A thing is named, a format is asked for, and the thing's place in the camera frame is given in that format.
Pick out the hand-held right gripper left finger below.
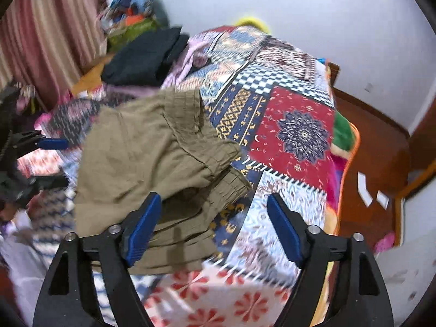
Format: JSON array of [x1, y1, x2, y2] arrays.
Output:
[[33, 192, 162, 327]]

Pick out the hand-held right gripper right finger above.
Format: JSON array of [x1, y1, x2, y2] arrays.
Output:
[[267, 193, 395, 327]]

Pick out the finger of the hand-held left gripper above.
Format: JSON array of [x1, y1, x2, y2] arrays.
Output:
[[19, 174, 71, 192], [14, 130, 71, 153]]

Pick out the khaki pants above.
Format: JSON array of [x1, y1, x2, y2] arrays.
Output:
[[74, 89, 253, 276]]

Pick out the brown cardboard box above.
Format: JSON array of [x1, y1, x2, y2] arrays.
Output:
[[71, 54, 114, 96]]

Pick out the white printed bedsheet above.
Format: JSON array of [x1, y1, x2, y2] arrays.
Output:
[[0, 208, 46, 316]]

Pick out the large white paper sheet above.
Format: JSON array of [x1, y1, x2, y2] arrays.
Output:
[[357, 172, 376, 208]]

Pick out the patchwork printed blanket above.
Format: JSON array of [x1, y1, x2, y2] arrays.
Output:
[[17, 25, 342, 327]]

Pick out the pink item on floor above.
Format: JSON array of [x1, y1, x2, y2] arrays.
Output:
[[373, 232, 396, 255]]

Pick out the striped pink curtain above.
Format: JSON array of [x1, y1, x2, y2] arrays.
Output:
[[0, 0, 110, 114]]

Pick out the black folded clothing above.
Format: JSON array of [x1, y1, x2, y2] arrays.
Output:
[[101, 26, 190, 87]]

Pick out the pink striped cloth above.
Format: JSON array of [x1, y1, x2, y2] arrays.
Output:
[[163, 36, 212, 86]]

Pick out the colourful cloth bag pile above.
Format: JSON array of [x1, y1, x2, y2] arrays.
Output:
[[97, 0, 169, 38]]

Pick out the wooden bed headboard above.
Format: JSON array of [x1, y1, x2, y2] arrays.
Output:
[[327, 62, 341, 88]]

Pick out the yellow plush item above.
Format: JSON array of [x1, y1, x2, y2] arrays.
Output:
[[235, 16, 270, 33]]

